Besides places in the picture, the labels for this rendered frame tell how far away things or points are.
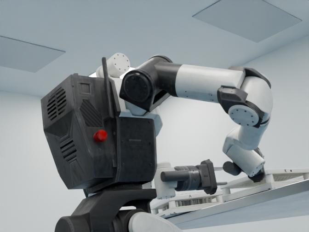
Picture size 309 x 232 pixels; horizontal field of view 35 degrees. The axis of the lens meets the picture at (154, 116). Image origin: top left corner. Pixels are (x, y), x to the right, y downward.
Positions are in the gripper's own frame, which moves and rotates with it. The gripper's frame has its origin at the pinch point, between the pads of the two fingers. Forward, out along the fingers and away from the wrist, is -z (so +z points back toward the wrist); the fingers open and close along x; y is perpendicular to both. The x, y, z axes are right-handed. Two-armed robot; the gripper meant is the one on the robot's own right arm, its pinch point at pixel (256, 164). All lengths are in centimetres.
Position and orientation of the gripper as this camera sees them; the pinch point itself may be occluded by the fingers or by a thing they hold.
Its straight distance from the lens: 169.9
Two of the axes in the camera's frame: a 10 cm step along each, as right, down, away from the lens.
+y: 9.2, -2.5, -3.2
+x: 1.6, 9.5, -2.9
